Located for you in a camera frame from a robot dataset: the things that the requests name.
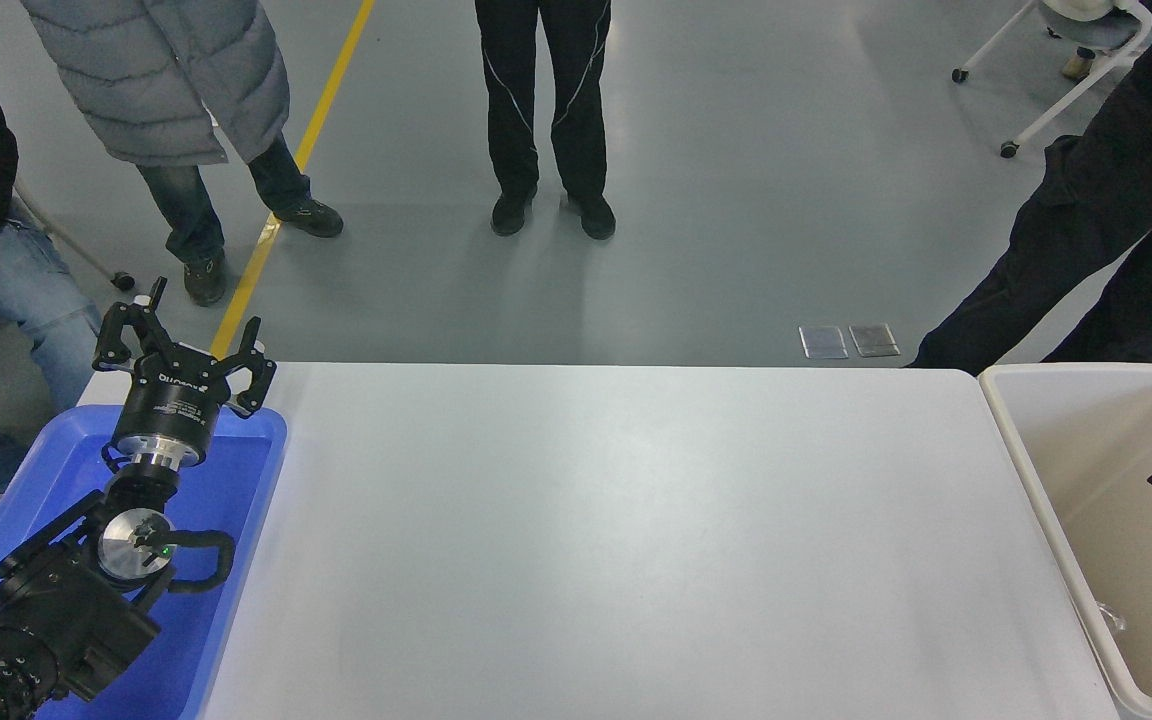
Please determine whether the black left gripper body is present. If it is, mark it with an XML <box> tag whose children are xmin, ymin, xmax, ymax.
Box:
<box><xmin>112</xmin><ymin>343</ymin><xmax>235</xmax><ymax>456</ymax></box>

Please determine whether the grey chair leg with caster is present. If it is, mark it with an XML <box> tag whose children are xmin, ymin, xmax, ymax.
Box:
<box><xmin>14</xmin><ymin>185</ymin><xmax>134</xmax><ymax>294</ymax></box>

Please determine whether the blue plastic tray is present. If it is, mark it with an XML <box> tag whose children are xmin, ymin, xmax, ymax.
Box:
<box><xmin>0</xmin><ymin>405</ymin><xmax>289</xmax><ymax>720</ymax></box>

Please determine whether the large pale bin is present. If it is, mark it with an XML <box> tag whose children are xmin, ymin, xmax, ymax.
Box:
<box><xmin>978</xmin><ymin>363</ymin><xmax>1152</xmax><ymax>720</ymax></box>

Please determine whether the silver floor plate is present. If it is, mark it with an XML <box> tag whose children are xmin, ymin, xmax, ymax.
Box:
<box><xmin>799</xmin><ymin>325</ymin><xmax>849</xmax><ymax>360</ymax></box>
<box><xmin>848</xmin><ymin>323</ymin><xmax>901</xmax><ymax>358</ymax></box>

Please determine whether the white wheeled chair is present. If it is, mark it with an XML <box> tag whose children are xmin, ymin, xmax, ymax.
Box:
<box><xmin>951</xmin><ymin>0</ymin><xmax>1152</xmax><ymax>159</ymax></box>

